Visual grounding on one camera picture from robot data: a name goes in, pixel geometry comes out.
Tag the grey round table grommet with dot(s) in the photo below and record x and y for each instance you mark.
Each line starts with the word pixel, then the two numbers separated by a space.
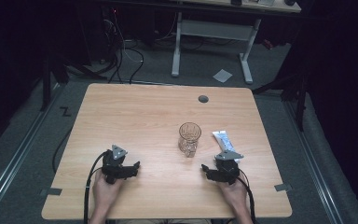
pixel 203 99

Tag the grey paper sheet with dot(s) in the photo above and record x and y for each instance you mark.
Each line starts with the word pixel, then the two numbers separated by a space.
pixel 222 75

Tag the white and blue tube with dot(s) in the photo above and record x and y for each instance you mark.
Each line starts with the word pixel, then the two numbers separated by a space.
pixel 225 143

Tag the person's right hand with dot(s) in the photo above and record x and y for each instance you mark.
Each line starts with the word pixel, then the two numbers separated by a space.
pixel 234 194

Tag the black metal stand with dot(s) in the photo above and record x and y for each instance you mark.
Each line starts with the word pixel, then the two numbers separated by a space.
pixel 47 84
pixel 298 96

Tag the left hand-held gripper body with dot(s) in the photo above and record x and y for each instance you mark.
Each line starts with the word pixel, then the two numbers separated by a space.
pixel 113 166

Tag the person's left hand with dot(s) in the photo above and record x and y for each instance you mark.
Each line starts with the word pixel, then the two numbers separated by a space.
pixel 105 194

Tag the white-framed desk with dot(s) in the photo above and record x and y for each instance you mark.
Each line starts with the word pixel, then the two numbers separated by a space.
pixel 213 30

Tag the grey tape strip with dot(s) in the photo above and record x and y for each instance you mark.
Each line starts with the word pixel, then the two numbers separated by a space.
pixel 282 187
pixel 53 191

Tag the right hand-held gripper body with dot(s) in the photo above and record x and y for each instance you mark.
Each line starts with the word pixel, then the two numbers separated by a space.
pixel 227 169

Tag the metal floor rail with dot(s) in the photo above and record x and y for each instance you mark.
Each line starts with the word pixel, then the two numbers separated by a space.
pixel 15 161
pixel 313 161

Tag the clear patterned glass cup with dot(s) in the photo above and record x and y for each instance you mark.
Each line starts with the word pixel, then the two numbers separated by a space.
pixel 189 140

